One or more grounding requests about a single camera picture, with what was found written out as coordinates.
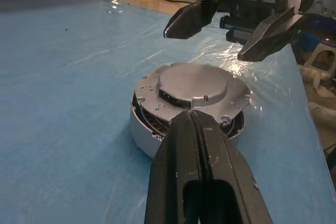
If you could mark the silver motor housing copper windings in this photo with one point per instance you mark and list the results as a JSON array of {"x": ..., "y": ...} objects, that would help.
[{"x": 141, "y": 132}]

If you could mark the white plastic stool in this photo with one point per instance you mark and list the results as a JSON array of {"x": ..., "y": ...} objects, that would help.
[{"x": 320, "y": 56}]

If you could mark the blue plastic table cover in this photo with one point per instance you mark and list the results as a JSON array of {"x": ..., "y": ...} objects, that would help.
[{"x": 65, "y": 90}]

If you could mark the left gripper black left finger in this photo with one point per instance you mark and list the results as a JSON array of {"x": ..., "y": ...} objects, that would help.
[{"x": 168, "y": 176}]

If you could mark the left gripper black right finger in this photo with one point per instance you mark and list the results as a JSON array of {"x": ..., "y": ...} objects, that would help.
[{"x": 228, "y": 161}]

